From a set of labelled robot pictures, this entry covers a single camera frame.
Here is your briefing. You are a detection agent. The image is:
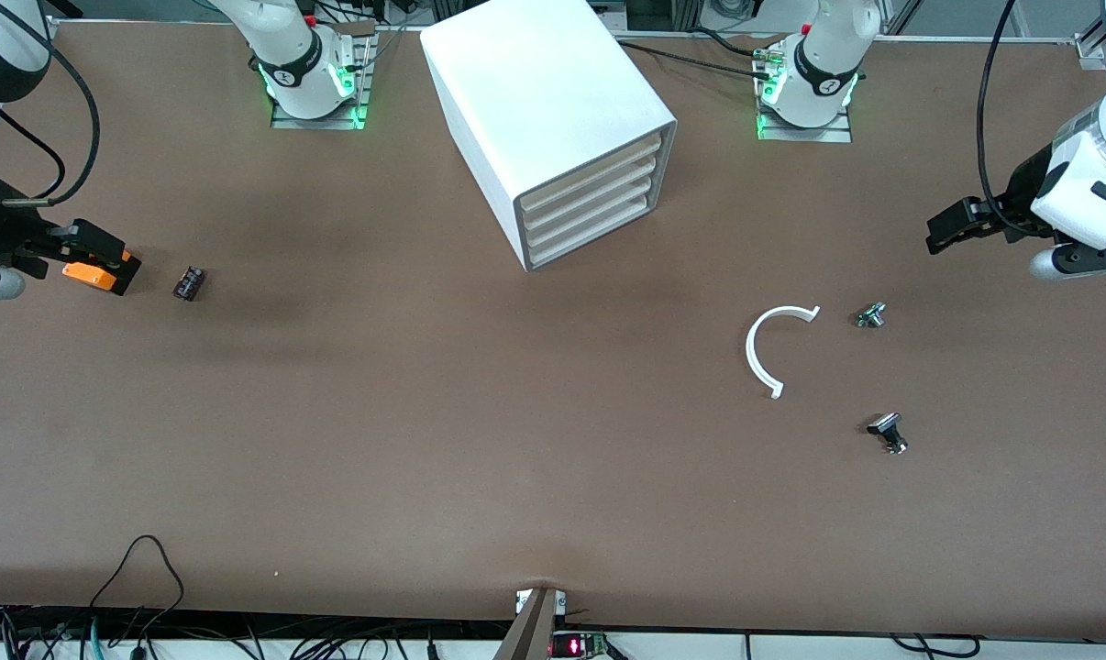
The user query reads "white drawer cabinet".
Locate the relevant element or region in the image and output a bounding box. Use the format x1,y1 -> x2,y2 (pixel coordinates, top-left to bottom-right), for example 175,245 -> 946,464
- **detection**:
420,0 -> 679,273

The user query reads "white C-shaped plastic ring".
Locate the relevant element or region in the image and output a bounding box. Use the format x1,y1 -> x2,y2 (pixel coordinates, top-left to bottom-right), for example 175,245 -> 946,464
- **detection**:
746,305 -> 822,401

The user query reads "orange button enclosure box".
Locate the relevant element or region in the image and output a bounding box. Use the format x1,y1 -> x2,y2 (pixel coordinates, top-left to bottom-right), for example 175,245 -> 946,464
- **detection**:
62,249 -> 141,296

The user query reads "black silver metal bolt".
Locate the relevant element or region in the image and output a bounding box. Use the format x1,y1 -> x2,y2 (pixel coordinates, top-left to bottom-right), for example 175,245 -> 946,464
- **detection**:
866,412 -> 909,456

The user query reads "small device red light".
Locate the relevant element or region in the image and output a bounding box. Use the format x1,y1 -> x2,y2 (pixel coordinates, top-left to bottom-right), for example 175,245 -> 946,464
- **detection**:
550,631 -> 611,659

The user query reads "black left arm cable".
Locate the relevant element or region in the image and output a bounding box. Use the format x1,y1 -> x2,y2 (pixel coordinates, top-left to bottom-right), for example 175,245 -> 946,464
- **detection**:
975,0 -> 1035,237

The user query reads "white plastic drawer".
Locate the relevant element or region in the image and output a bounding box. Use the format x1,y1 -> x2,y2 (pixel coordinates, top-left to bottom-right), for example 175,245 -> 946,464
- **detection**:
514,131 -> 666,217
525,192 -> 669,270
519,154 -> 666,236
523,174 -> 666,252

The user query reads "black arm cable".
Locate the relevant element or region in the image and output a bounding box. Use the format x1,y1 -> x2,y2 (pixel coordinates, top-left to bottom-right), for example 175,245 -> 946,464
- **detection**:
0,0 -> 103,204
975,0 -> 1035,237

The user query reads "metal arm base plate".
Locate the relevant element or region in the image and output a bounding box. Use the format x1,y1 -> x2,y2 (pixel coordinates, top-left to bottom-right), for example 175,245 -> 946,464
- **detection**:
757,46 -> 855,144
271,32 -> 375,131

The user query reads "brown camera mount post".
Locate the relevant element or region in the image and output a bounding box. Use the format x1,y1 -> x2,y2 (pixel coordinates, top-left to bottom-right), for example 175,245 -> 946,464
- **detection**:
493,587 -> 568,660

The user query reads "black looped cable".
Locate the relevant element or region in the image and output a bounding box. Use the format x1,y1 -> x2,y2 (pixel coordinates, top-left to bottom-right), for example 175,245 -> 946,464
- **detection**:
90,535 -> 185,633

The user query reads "black cable behind cabinet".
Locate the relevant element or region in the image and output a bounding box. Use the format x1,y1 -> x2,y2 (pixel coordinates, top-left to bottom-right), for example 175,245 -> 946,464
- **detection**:
619,40 -> 774,79

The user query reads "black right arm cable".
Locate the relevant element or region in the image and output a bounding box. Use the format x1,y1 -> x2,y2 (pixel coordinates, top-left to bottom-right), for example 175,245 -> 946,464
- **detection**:
0,0 -> 103,204

